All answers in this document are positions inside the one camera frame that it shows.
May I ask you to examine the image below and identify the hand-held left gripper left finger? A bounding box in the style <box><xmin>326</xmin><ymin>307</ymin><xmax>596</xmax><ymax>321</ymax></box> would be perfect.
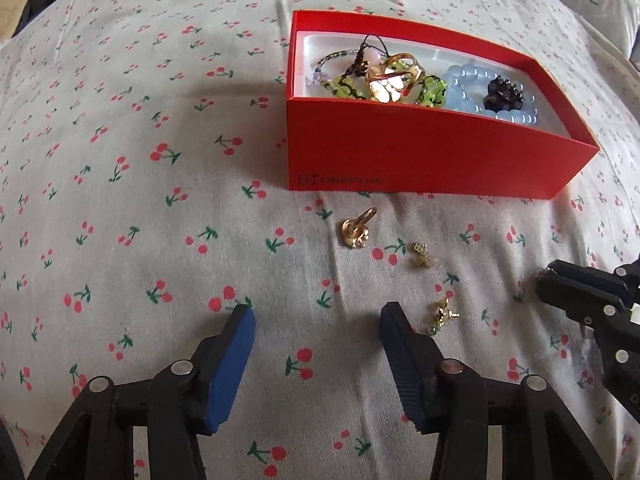
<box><xmin>25</xmin><ymin>304</ymin><xmax>257</xmax><ymax>480</ymax></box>

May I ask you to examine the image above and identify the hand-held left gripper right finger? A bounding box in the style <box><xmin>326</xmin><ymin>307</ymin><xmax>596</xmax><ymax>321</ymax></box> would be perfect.
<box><xmin>379</xmin><ymin>301</ymin><xmax>613</xmax><ymax>480</ymax></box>

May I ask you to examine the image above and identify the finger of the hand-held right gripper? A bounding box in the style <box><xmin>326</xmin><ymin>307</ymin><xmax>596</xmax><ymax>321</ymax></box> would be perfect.
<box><xmin>536</xmin><ymin>275</ymin><xmax>640</xmax><ymax>423</ymax></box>
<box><xmin>546</xmin><ymin>258</ymin><xmax>640</xmax><ymax>297</ymax></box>

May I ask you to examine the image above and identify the small gold green earring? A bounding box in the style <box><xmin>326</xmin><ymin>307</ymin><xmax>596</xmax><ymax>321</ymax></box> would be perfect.
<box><xmin>427</xmin><ymin>297</ymin><xmax>462</xmax><ymax>336</ymax></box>

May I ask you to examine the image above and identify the small pale stud earring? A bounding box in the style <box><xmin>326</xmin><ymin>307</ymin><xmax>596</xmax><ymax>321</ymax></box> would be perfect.
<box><xmin>412</xmin><ymin>242</ymin><xmax>439</xmax><ymax>269</ymax></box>

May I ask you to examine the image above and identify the gold flower ring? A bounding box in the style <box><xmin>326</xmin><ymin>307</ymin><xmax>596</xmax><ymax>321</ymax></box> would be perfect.
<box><xmin>365</xmin><ymin>52</ymin><xmax>427</xmax><ymax>104</ymax></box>
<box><xmin>341</xmin><ymin>208</ymin><xmax>377</xmax><ymax>249</ymax></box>

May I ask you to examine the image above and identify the black flower ring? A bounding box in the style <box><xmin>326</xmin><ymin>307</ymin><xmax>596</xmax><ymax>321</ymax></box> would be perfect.
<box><xmin>482</xmin><ymin>75</ymin><xmax>524</xmax><ymax>111</ymax></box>

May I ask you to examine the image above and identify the red cardboard box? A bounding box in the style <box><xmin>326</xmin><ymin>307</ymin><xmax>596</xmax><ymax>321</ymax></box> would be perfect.
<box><xmin>285</xmin><ymin>9</ymin><xmax>601</xmax><ymax>202</ymax></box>

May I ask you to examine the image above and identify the light blue bead bracelet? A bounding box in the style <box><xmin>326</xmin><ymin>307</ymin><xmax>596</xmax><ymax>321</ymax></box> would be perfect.
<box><xmin>442</xmin><ymin>60</ymin><xmax>542</xmax><ymax>126</ymax></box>

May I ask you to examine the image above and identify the green bead bracelet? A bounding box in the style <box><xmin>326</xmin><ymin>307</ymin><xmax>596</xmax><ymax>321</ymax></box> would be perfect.
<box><xmin>327</xmin><ymin>60</ymin><xmax>449</xmax><ymax>109</ymax></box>

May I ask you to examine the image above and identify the black cord bracelet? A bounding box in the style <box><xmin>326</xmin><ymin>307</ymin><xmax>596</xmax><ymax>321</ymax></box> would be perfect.
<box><xmin>349</xmin><ymin>35</ymin><xmax>397</xmax><ymax>79</ymax></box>

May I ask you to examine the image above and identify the thin seed bead bracelet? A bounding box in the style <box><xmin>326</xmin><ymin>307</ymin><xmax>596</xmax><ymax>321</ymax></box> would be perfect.
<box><xmin>306</xmin><ymin>49</ymin><xmax>362</xmax><ymax>92</ymax></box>

